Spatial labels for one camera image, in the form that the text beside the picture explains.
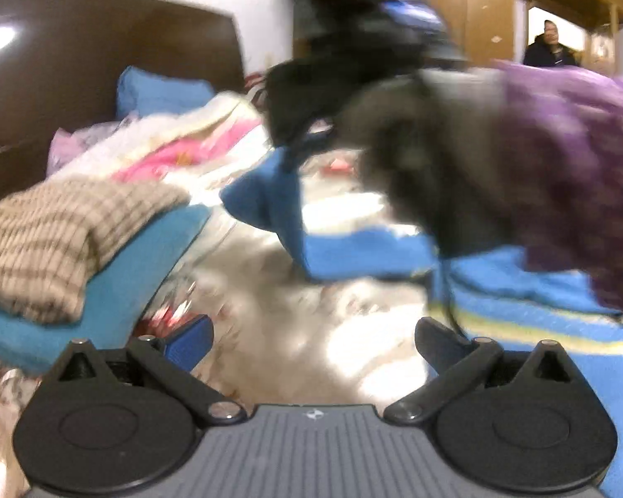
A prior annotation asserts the person's right forearm purple sleeve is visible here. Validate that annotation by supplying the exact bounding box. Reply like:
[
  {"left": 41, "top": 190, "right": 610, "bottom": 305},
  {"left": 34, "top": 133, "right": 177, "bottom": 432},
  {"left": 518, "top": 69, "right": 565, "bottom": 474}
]
[{"left": 491, "top": 59, "right": 623, "bottom": 323}]

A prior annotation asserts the brown checked folded cloth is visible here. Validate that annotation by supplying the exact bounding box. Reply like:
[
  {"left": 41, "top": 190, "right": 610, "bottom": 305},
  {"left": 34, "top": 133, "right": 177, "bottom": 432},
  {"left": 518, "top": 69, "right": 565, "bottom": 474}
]
[{"left": 0, "top": 176, "right": 192, "bottom": 323}]

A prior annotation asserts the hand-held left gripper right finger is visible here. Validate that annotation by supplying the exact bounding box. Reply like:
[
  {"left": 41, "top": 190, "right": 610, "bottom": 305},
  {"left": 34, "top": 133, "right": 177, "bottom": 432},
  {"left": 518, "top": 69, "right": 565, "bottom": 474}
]
[{"left": 383, "top": 316, "right": 577, "bottom": 425}]

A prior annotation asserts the teal folded cloth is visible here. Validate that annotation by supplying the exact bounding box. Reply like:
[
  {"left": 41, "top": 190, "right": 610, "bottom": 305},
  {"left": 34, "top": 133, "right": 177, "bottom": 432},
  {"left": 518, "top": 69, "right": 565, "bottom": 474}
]
[{"left": 0, "top": 203, "right": 212, "bottom": 375}]

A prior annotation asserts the black cable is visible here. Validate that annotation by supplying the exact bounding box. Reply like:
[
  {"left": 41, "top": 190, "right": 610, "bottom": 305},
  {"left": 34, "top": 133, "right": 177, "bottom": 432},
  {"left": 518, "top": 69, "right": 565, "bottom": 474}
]
[{"left": 439, "top": 254, "right": 471, "bottom": 340}]

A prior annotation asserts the wooden wardrobe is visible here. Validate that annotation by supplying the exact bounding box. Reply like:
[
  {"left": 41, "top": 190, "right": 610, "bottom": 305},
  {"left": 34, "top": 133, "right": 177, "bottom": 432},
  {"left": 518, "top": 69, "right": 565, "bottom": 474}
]
[{"left": 293, "top": 0, "right": 623, "bottom": 69}]

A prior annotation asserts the blue pillow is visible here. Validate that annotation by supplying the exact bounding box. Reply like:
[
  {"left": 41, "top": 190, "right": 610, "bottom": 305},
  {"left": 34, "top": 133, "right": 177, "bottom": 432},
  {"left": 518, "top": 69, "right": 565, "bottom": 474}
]
[{"left": 115, "top": 66, "right": 215, "bottom": 120}]

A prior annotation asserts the pink and white blanket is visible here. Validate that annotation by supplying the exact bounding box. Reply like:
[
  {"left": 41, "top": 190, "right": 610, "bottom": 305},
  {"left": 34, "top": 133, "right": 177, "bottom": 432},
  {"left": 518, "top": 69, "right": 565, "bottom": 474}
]
[{"left": 47, "top": 92, "right": 271, "bottom": 194}]

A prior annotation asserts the person's right hand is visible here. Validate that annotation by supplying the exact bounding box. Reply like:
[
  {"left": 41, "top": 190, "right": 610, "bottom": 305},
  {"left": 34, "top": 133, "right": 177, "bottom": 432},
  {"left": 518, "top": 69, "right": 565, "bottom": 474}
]
[{"left": 336, "top": 69, "right": 507, "bottom": 261}]

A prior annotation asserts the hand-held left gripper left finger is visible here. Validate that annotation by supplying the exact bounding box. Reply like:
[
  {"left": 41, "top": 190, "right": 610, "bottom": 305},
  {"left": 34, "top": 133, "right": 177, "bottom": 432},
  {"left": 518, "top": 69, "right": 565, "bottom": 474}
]
[{"left": 57, "top": 314, "right": 248, "bottom": 425}]

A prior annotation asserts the blue striped small garment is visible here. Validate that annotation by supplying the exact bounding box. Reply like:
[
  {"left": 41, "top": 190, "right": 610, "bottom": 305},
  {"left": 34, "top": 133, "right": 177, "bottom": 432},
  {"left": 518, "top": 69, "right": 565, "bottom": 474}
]
[{"left": 219, "top": 144, "right": 623, "bottom": 498}]

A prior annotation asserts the dark brown headboard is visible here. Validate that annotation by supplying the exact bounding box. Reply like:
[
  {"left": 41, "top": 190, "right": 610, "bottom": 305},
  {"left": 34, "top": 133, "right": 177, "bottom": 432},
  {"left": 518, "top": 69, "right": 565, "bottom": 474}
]
[{"left": 0, "top": 0, "right": 247, "bottom": 216}]

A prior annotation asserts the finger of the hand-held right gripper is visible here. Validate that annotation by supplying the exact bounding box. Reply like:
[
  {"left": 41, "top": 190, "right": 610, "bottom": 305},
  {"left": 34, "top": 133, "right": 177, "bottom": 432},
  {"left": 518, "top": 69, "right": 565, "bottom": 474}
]
[{"left": 262, "top": 59, "right": 343, "bottom": 168}]

